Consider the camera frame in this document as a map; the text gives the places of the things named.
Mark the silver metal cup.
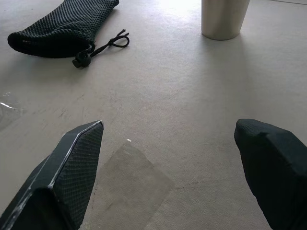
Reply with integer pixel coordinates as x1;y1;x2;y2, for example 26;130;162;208
201;0;251;40

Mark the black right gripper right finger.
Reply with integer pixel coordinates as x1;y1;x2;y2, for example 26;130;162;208
234;118;307;230

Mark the black mesh drawstring pouch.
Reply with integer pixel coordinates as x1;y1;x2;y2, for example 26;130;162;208
7;0;130;69

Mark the clear tape patch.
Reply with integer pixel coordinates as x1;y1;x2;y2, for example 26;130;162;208
102;140;175;219

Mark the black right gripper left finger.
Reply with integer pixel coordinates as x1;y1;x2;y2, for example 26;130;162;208
0;120;105;230

